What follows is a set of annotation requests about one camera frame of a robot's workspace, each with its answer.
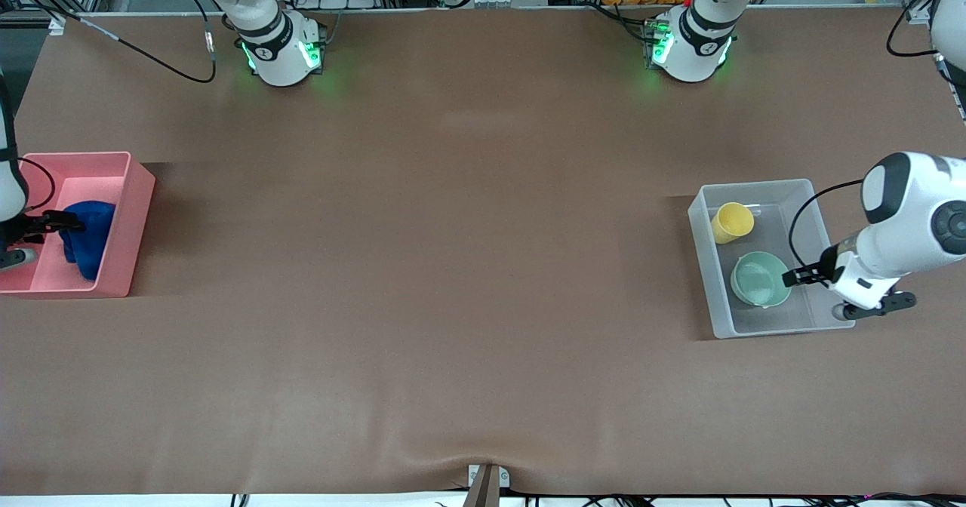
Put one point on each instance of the blue plate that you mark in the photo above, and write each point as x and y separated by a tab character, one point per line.
90	243

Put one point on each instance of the pale green bowl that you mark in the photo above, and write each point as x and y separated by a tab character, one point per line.
758	281

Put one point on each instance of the yellow plastic cup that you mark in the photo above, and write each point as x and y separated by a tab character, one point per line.
730	224

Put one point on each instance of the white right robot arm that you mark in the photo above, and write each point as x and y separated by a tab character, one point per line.
264	32

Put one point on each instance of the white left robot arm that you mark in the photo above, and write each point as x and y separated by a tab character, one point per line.
913	213

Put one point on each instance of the clear plastic bin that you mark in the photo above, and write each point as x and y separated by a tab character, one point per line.
785	322

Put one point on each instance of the pink plastic bin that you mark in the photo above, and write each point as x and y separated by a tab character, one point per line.
121	213

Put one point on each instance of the brown table cover sheet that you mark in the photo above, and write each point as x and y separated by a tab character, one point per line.
453	190

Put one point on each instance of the metal table edge clamp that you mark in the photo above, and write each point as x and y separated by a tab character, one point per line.
487	484

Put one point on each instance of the metal table corner bracket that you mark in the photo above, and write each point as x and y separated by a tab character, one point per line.
921	15
54	27

